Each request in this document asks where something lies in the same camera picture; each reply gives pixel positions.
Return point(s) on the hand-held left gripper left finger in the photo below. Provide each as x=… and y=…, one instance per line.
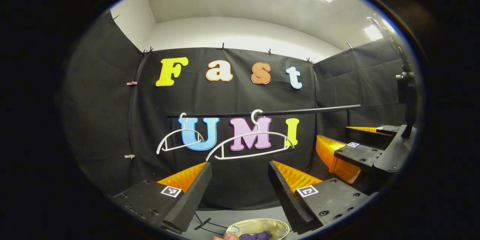
x=189, y=198

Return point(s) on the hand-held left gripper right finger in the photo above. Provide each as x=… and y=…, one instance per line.
x=288, y=198

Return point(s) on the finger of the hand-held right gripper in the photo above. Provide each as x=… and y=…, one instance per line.
x=369, y=137
x=356, y=153

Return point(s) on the purple jacket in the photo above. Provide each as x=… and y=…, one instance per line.
x=257, y=236

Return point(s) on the white plastic hanger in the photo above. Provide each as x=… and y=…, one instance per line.
x=180, y=147
x=251, y=153

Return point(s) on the black clothes rack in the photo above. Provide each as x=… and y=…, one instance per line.
x=300, y=111

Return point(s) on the small ceiling light panel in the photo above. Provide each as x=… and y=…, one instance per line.
x=373, y=33

